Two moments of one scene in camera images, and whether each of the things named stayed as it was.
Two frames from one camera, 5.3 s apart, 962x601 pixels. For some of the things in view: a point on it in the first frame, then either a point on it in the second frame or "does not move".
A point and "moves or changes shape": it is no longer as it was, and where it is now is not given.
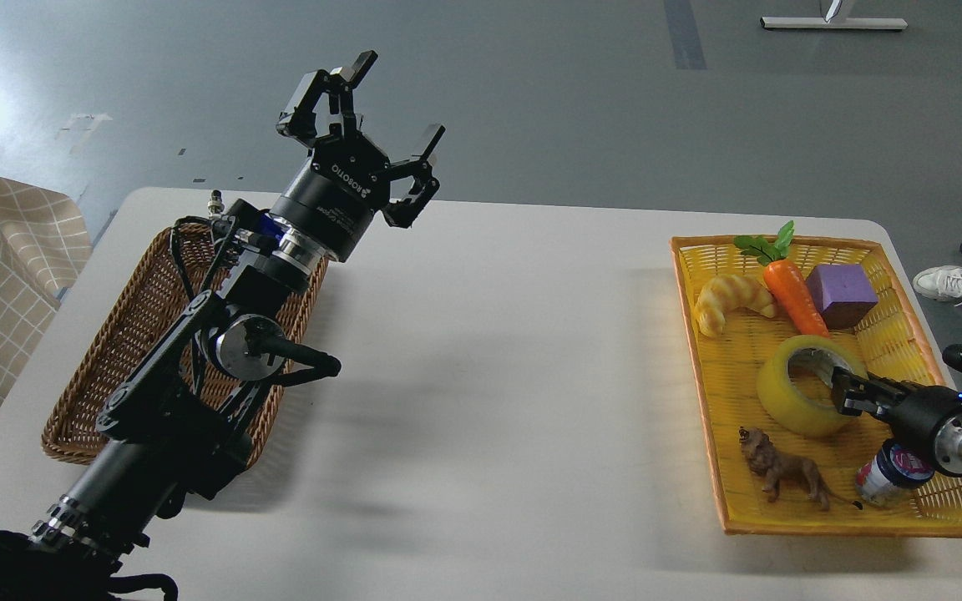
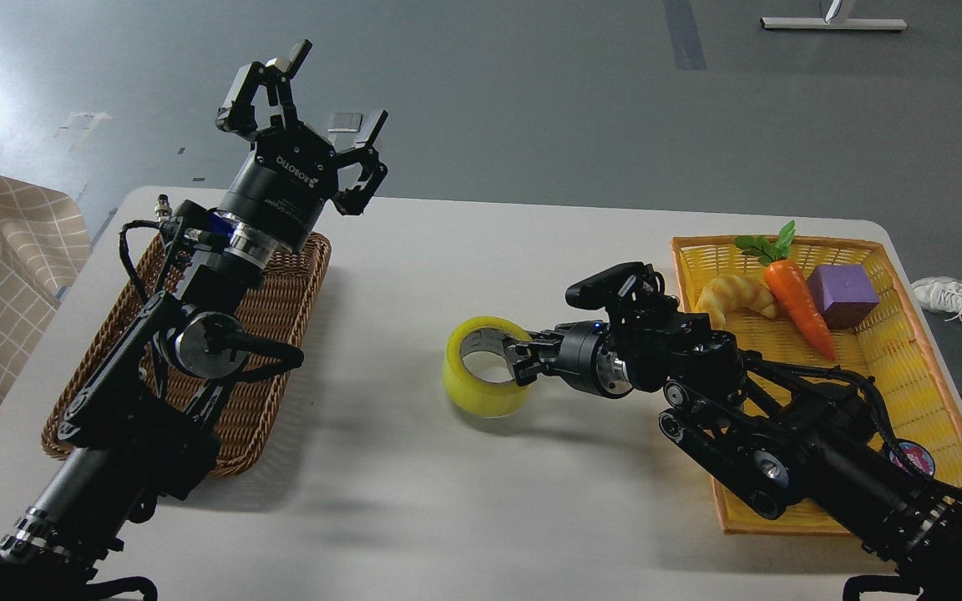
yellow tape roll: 782,402 moves or changes shape
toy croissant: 726,292 does not move
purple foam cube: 843,294 does not move
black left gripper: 332,195 to 292,170
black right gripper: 934,417 to 585,357
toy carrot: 785,278 does not move
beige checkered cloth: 12,251 does not move
